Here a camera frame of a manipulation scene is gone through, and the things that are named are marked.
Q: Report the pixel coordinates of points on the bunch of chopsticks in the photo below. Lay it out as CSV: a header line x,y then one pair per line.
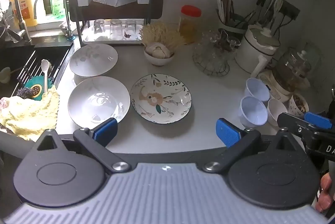
x,y
225,4

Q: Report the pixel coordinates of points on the black sink drying rack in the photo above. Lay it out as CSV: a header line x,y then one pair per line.
x,y
30,65

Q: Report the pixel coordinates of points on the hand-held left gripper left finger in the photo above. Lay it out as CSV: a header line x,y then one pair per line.
x,y
106,132

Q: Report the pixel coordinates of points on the thin chrome faucet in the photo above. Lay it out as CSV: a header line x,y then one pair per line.
x,y
67,22

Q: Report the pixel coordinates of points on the person's right hand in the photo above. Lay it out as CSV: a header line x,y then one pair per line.
x,y
324,192

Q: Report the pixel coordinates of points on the white kettle base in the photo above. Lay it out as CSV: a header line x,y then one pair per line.
x,y
274,89

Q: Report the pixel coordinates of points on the thick grey faucet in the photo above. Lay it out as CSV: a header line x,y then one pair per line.
x,y
16,6

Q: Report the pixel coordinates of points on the patterned bowl with dark food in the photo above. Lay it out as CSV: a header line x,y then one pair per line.
x,y
298,104

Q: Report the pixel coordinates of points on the black dish rack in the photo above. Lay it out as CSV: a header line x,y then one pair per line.
x,y
91,40

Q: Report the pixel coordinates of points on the white plastic spoon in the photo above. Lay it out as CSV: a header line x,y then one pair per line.
x,y
45,74

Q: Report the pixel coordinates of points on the set of clear glass cups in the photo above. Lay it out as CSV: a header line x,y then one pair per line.
x,y
212,48

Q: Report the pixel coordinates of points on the plain white bowl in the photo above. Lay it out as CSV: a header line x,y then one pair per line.
x,y
276,111

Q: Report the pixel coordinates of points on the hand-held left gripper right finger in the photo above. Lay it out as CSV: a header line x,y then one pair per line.
x,y
227,133

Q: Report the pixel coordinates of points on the floral plate with dark rim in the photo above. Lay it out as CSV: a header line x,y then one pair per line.
x,y
161,98

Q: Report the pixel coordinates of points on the white lidded jug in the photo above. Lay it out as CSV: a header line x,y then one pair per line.
x,y
257,52

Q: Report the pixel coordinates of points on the garlic bulbs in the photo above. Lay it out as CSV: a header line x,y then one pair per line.
x,y
158,50

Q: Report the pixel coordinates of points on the yellow detergent bottle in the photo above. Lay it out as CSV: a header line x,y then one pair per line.
x,y
24,4

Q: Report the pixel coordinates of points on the green bottle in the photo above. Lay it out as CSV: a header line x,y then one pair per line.
x,y
57,4

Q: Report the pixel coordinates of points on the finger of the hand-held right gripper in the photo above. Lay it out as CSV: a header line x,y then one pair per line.
x,y
318,120
290,121

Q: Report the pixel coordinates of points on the small white garlic bowl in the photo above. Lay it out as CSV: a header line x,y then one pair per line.
x,y
157,61

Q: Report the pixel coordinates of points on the clear drinking glass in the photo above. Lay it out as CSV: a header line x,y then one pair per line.
x,y
116,29
99,26
130,29

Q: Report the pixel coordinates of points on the green and white chopstick holder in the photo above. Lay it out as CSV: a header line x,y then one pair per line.
x,y
233,26

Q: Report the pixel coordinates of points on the pale blue bowl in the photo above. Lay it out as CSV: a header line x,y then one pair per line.
x,y
253,112
257,89

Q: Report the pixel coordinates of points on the beige bristle bundle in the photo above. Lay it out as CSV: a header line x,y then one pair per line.
x,y
159,32

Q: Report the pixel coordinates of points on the yellow dish cloth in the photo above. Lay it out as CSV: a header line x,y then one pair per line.
x,y
26,115

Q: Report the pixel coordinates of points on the teal flower-shaped scrubber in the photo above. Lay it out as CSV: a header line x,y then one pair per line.
x,y
34,89

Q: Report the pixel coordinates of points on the glass kettle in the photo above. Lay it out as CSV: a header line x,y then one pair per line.
x,y
293,66

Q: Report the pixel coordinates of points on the leaf print plate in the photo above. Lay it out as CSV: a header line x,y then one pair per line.
x,y
93,60

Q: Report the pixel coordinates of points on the clear jar with red lid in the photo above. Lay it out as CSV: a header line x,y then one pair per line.
x,y
188,27

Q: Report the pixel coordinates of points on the steel wool scrubber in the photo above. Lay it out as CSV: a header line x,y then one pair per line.
x,y
22,93

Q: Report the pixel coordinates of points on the plain white deep plate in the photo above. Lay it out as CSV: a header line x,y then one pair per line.
x,y
89,98

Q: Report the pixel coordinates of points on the hanging kitchen utensils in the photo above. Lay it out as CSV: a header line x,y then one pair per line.
x,y
274,8

